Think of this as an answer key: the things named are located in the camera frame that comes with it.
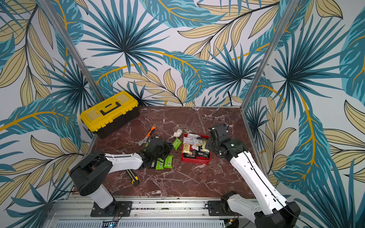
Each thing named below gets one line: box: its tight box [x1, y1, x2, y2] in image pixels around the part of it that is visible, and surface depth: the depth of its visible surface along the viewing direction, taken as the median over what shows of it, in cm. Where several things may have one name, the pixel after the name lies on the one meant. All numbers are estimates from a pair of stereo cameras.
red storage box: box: [181, 133, 212, 165], surface depth 92 cm
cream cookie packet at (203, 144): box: [201, 139, 211, 153], surface depth 92 cm
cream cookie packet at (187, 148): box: [182, 143, 193, 156], surface depth 95 cm
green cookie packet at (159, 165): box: [155, 158, 164, 171], surface depth 89 cm
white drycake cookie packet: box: [191, 143, 200, 151], surface depth 97 cm
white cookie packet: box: [187, 133, 201, 138], surface depth 97 cm
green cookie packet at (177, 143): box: [172, 137, 183, 151], surface depth 94 cm
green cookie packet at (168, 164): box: [163, 155, 174, 170], surface depth 90 cm
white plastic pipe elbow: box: [173, 129, 183, 138], surface depth 102 cm
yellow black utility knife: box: [125, 169, 140, 187], surface depth 83 cm
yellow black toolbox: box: [79, 90, 140, 139], surface depth 96 cm
